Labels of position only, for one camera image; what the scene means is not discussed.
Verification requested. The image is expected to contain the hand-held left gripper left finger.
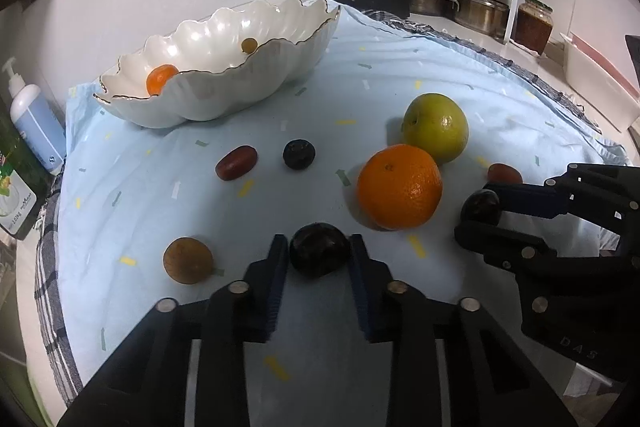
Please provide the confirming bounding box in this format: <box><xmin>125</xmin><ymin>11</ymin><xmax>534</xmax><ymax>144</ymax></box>
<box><xmin>57</xmin><ymin>234</ymin><xmax>290</xmax><ymax>427</ymax></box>

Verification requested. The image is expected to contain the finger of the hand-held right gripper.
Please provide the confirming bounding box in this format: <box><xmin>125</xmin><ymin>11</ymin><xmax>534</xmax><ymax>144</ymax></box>
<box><xmin>454</xmin><ymin>222</ymin><xmax>558</xmax><ymax>278</ymax></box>
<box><xmin>487</xmin><ymin>163</ymin><xmax>640</xmax><ymax>230</ymax></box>

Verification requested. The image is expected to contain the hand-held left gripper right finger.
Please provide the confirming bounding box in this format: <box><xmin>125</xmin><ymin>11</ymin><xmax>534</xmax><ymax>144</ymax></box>
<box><xmin>348</xmin><ymin>234</ymin><xmax>578</xmax><ymax>427</ymax></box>

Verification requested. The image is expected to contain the red jujube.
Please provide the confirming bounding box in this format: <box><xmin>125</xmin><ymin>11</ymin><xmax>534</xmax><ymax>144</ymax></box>
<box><xmin>215</xmin><ymin>146</ymin><xmax>259</xmax><ymax>182</ymax></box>
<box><xmin>487</xmin><ymin>163</ymin><xmax>523</xmax><ymax>186</ymax></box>

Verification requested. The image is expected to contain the dark purple plum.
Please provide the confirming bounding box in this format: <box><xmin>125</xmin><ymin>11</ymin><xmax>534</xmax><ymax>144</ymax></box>
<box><xmin>460</xmin><ymin>189</ymin><xmax>502</xmax><ymax>226</ymax></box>
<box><xmin>290</xmin><ymin>222</ymin><xmax>351</xmax><ymax>279</ymax></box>
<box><xmin>282</xmin><ymin>139</ymin><xmax>316</xmax><ymax>170</ymax></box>

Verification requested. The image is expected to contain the large orange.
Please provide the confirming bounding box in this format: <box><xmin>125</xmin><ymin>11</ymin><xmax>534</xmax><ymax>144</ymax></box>
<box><xmin>356</xmin><ymin>144</ymin><xmax>444</xmax><ymax>230</ymax></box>

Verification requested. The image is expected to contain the green pear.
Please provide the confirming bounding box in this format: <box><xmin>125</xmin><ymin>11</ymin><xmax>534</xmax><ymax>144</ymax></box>
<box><xmin>402</xmin><ymin>93</ymin><xmax>469</xmax><ymax>164</ymax></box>

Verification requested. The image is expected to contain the white scalloped ceramic bowl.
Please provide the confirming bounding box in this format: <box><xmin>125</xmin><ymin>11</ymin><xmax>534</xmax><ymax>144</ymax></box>
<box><xmin>93</xmin><ymin>0</ymin><xmax>342</xmax><ymax>129</ymax></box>

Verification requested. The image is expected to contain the white plastic board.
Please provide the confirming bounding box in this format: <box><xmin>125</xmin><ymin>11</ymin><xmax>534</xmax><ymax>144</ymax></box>
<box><xmin>559</xmin><ymin>32</ymin><xmax>640</xmax><ymax>132</ymax></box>

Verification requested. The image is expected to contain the light blue patterned cloth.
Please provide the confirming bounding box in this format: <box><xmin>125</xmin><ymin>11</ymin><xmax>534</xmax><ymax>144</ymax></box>
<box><xmin>57</xmin><ymin>2</ymin><xmax>628</xmax><ymax>413</ymax></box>

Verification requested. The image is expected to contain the brown sauce jar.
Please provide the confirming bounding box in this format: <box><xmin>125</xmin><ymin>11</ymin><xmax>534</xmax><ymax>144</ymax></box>
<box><xmin>514</xmin><ymin>0</ymin><xmax>554</xmax><ymax>56</ymax></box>

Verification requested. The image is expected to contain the blue checkered cloth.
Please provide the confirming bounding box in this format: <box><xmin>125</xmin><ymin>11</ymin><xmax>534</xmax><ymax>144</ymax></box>
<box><xmin>34</xmin><ymin>9</ymin><xmax>606</xmax><ymax>408</ymax></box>

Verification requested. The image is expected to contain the small orange tangerine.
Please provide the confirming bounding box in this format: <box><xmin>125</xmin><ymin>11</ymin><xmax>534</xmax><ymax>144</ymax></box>
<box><xmin>146</xmin><ymin>64</ymin><xmax>180</xmax><ymax>96</ymax></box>

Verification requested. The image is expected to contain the green dish soap bottle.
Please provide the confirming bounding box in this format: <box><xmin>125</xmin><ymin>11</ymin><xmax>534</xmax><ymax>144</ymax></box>
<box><xmin>0</xmin><ymin>97</ymin><xmax>53</xmax><ymax>240</ymax></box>

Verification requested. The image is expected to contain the blue pump lotion bottle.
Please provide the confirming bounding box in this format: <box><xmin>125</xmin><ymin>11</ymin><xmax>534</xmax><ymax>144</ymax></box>
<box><xmin>1</xmin><ymin>57</ymin><xmax>67</xmax><ymax>172</ymax></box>

